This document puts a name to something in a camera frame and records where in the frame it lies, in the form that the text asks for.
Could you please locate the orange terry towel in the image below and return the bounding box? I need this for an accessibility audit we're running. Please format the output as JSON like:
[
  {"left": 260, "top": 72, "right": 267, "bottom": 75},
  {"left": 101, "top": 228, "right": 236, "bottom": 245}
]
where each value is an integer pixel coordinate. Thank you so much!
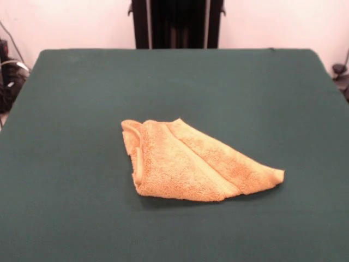
[{"left": 121, "top": 117, "right": 286, "bottom": 203}]

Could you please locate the dark green table cloth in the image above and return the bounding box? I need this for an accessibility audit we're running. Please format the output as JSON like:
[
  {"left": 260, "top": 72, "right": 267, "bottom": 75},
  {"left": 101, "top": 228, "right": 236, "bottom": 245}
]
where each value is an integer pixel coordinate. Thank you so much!
[{"left": 0, "top": 48, "right": 349, "bottom": 262}]

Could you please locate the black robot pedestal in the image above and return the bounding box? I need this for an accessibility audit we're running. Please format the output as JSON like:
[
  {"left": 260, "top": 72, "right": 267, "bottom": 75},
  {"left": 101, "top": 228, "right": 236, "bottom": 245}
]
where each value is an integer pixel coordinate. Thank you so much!
[{"left": 127, "top": 0, "right": 227, "bottom": 50}]

